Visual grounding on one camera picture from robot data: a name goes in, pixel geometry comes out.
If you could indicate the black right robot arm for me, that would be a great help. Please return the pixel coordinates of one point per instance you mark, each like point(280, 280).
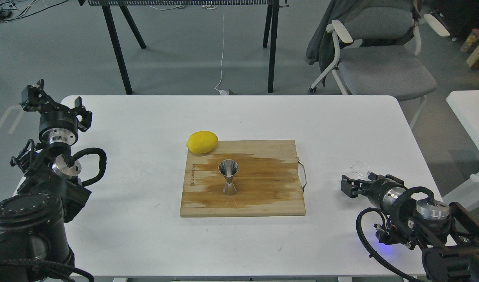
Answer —
point(446, 233)

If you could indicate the yellow lemon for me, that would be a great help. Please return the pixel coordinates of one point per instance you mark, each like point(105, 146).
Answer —
point(202, 142)

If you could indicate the wooden cutting board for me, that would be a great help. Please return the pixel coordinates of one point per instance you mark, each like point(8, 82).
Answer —
point(267, 181)

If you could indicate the steel jigger measuring cup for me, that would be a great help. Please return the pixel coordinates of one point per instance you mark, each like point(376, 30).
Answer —
point(228, 169)

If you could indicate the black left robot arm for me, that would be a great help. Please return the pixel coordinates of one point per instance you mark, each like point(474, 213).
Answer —
point(33, 243)

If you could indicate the dark jacket on chair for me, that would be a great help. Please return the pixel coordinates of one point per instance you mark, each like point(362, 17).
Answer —
point(321, 49)

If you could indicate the small clear glass cup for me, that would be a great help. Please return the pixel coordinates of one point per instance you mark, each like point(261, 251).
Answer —
point(360, 171)

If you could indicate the grey office chair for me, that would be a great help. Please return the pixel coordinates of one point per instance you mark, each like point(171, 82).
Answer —
point(375, 53)

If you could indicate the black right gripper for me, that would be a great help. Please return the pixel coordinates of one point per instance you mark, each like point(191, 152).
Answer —
point(382, 193)

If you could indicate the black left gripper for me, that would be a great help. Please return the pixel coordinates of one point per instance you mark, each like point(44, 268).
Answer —
point(55, 125)

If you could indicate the white side table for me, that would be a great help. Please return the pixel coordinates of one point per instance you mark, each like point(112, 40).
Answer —
point(465, 105)

